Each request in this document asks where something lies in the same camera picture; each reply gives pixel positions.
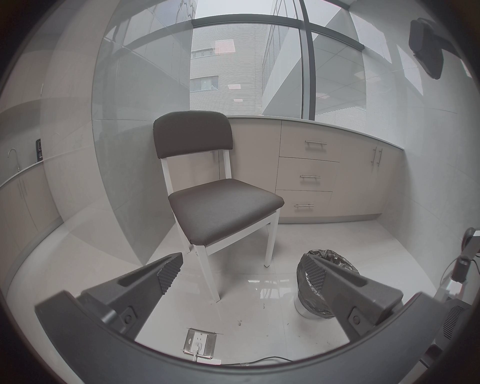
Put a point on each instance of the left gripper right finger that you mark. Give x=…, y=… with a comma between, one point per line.
x=360, y=300

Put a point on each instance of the beige cabinet with drawers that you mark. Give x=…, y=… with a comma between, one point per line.
x=311, y=165

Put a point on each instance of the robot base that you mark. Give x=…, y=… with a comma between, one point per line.
x=455, y=322

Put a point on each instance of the beige cabinet with faucet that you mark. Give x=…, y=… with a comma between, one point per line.
x=18, y=210

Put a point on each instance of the black wall panel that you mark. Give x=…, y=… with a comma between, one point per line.
x=38, y=150

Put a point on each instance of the black plastic bag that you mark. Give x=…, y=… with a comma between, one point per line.
x=310, y=294

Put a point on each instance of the window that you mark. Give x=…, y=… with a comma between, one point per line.
x=225, y=67

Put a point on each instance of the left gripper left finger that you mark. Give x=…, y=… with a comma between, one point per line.
x=123, y=292

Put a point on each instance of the white chair with grey cushions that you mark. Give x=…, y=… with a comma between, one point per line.
x=221, y=210

